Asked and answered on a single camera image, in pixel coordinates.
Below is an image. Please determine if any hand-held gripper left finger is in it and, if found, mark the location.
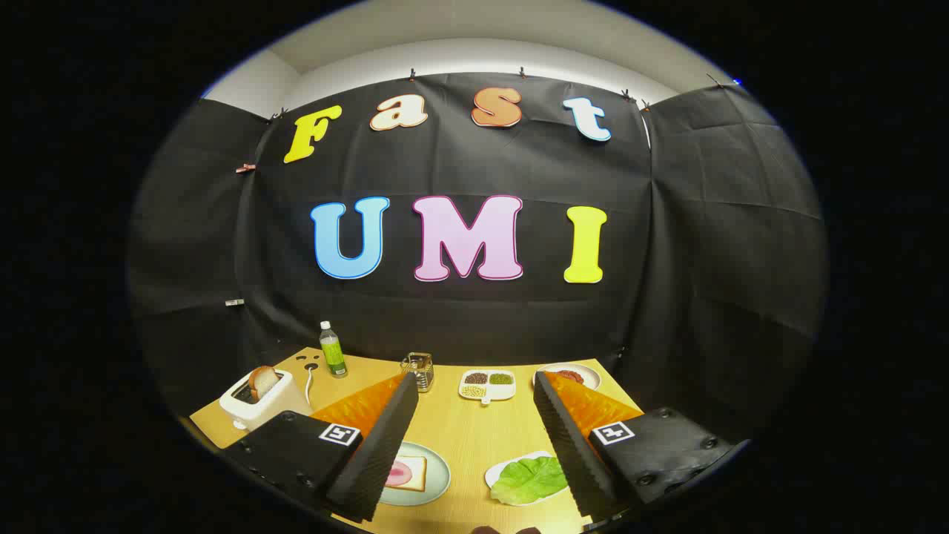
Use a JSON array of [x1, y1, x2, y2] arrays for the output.
[[222, 372, 420, 524]]

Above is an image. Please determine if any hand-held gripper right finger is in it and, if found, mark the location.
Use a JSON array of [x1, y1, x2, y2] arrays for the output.
[[532, 369, 750, 524]]

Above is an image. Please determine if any green lettuce leaf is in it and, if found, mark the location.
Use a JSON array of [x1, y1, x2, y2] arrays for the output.
[[490, 456, 569, 507]]

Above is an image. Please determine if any plain bread slice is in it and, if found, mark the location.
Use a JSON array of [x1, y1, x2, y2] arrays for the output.
[[248, 366, 281, 401]]

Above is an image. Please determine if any bread slice with ham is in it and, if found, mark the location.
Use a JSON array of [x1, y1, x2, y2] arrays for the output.
[[386, 455, 428, 493]]

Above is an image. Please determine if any pale green round plate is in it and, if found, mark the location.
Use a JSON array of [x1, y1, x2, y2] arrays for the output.
[[378, 442, 452, 507]]

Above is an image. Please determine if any white square plate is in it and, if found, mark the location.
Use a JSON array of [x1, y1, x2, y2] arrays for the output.
[[485, 450, 572, 507]]

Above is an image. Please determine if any white oval steak plate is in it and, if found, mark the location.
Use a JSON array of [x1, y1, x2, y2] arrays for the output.
[[534, 363, 602, 392]]

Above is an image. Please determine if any white divided bean dish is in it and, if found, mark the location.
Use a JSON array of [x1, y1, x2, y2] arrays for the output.
[[458, 369, 517, 406]]

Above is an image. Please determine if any green label plastic bottle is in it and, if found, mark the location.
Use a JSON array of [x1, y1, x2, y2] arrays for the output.
[[319, 321, 348, 379]]

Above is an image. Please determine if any white toaster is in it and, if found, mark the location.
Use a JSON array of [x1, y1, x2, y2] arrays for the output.
[[219, 369, 314, 432]]

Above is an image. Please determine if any black backdrop cloth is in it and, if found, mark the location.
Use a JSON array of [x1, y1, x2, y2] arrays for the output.
[[126, 72, 827, 446]]

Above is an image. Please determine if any wire utensil holder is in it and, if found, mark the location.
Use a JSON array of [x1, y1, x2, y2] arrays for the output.
[[400, 352, 435, 392]]

